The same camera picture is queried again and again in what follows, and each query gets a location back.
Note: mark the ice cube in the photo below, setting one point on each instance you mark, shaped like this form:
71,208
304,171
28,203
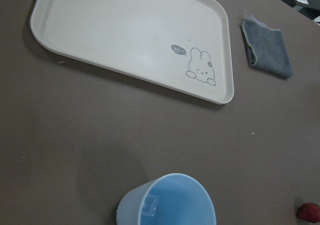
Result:
150,205

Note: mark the cream rabbit tray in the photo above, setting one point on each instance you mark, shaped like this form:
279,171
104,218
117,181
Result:
183,45

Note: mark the grey folded cloth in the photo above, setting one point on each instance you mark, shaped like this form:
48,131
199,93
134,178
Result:
266,47

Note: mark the red strawberry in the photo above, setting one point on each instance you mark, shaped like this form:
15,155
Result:
309,212

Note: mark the blue plastic cup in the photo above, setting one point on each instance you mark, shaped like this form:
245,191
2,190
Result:
182,200

